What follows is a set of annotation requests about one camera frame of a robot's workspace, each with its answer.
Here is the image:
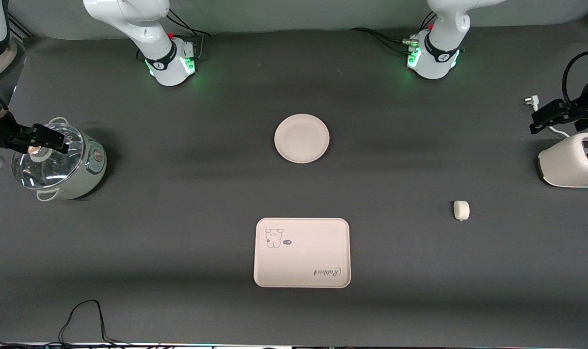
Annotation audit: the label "cream white toaster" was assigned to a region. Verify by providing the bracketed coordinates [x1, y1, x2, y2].
[538, 132, 588, 188]

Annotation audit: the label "white toaster power cable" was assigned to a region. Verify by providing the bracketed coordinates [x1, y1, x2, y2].
[524, 95, 572, 139]

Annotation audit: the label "beige rectangular rabbit tray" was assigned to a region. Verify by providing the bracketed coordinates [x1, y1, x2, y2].
[254, 218, 351, 288]

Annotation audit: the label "black left arm base cables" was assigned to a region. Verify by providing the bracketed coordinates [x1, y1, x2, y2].
[350, 11, 437, 56]

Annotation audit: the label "black right arm base cables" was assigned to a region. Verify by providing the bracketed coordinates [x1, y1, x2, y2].
[165, 9, 212, 61]

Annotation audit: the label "round beige plate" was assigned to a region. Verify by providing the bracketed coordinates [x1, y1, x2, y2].
[274, 114, 330, 164]

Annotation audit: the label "black arm base cables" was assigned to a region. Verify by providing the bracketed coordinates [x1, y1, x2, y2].
[165, 9, 212, 61]
[350, 11, 437, 56]

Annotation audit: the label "dark grey table mat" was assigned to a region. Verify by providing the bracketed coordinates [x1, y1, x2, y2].
[0, 19, 588, 346]

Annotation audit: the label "glass pot lid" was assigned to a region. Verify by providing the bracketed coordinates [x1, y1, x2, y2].
[11, 123, 85, 190]

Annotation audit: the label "black looped floor cable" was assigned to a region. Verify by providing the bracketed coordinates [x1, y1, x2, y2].
[58, 300, 144, 347]

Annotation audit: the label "pale green electric pot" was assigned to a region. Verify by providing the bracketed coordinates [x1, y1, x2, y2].
[11, 117, 108, 202]

